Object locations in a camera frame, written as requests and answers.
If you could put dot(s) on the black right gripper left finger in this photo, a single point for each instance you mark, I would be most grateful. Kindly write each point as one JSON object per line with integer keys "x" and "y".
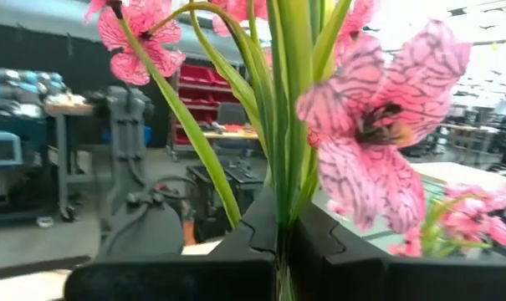
{"x": 194, "y": 280}

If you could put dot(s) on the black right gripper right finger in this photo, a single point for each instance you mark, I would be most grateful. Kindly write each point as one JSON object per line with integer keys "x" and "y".
{"x": 361, "y": 280}

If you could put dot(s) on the pink artificial flower bunch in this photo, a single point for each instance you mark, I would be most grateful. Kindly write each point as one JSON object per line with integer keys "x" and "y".
{"x": 286, "y": 125}
{"x": 474, "y": 217}

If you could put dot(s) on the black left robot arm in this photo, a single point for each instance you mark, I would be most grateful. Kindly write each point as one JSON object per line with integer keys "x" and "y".
{"x": 127, "y": 146}

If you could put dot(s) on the black equipment rack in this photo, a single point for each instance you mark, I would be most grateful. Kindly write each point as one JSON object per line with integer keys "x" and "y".
{"x": 219, "y": 196}

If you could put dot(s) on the red bin shelf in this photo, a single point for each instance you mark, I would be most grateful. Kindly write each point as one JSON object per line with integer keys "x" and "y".
{"x": 198, "y": 75}

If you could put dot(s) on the grey workbench with equipment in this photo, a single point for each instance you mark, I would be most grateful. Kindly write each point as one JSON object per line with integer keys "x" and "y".
{"x": 10, "y": 142}

